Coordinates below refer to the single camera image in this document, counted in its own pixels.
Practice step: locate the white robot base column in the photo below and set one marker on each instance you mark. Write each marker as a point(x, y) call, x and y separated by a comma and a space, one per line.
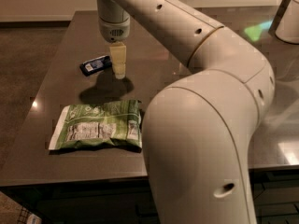
point(285, 25)

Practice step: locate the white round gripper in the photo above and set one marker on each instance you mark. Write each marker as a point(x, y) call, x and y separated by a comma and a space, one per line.
point(113, 30)

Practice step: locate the green jalapeno chip bag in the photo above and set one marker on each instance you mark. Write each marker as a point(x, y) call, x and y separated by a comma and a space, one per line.
point(116, 124)

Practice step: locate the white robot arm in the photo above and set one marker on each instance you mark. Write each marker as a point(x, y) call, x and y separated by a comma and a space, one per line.
point(196, 131)

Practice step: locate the blue rxbar blueberry wrapper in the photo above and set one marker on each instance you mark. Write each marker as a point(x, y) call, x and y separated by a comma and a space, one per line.
point(95, 65)

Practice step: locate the dark cabinet drawers under table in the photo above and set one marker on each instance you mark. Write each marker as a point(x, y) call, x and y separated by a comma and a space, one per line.
point(129, 201)

